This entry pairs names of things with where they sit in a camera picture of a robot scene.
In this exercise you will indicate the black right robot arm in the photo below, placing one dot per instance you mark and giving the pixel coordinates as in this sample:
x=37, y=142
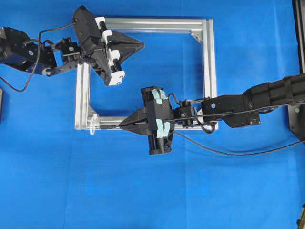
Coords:
x=239, y=110

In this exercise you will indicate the blue table mat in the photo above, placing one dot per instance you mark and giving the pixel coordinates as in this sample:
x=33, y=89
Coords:
x=53, y=176

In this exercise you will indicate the dark object at left edge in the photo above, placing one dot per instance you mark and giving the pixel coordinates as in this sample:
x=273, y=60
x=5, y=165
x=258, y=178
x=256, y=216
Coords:
x=1, y=100

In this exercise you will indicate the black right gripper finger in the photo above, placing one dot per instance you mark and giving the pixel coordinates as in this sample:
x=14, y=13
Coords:
x=139, y=128
x=140, y=115

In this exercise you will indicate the yellow black object bottom right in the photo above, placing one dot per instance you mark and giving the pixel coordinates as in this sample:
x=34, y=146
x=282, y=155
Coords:
x=301, y=220

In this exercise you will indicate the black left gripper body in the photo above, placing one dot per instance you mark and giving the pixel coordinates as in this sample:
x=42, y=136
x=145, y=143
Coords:
x=95, y=40

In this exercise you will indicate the white zip tie loop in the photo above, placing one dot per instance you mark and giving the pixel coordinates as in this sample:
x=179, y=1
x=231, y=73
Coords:
x=94, y=122

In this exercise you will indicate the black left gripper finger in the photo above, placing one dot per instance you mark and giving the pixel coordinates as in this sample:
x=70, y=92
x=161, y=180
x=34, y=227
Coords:
x=125, y=53
x=119, y=38

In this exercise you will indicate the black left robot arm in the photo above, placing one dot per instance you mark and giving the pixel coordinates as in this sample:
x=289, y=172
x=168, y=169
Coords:
x=19, y=51

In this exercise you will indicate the square aluminium extrusion frame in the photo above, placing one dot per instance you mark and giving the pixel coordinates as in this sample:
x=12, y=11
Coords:
x=200, y=29

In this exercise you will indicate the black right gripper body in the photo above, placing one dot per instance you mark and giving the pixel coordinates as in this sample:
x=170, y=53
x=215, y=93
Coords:
x=159, y=112

